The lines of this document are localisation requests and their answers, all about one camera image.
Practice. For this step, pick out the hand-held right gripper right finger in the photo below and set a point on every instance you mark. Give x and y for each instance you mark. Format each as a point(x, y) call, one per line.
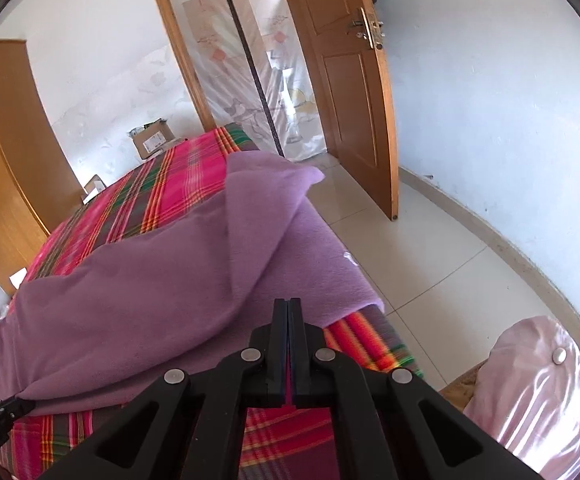
point(295, 350)

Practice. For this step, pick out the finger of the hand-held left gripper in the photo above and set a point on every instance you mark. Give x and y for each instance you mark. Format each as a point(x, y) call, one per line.
point(17, 406)

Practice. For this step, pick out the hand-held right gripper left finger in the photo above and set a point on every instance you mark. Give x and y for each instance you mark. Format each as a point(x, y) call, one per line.
point(280, 350)

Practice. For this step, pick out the purple fleece cloth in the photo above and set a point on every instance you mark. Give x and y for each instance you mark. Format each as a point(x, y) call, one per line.
point(145, 300)

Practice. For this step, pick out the white paper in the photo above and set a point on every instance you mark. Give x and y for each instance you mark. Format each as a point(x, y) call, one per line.
point(18, 279)

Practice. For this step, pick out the plaid bed sheet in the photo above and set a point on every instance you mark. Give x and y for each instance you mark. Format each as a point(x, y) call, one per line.
point(170, 185)

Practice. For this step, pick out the wooden wardrobe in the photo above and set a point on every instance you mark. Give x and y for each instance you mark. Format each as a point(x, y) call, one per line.
point(10, 185)

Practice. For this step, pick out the white cardboard box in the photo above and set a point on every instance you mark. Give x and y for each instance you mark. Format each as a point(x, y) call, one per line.
point(94, 187)

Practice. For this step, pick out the pink satin cushion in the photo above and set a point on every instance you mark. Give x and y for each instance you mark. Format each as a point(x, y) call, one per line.
point(530, 400)

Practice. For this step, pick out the brown cardboard box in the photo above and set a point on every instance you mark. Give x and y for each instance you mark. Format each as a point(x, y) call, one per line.
point(152, 145)

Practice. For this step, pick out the wooden door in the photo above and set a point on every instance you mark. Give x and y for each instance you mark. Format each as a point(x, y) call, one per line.
point(350, 110)

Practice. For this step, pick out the printed door screen curtain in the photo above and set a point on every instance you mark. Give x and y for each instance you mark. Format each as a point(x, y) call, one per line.
point(250, 85)

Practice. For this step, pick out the metal door lock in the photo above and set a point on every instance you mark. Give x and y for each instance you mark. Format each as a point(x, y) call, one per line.
point(367, 27)

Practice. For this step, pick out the wooden door frame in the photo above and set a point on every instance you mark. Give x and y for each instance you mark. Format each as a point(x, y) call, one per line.
point(180, 45)

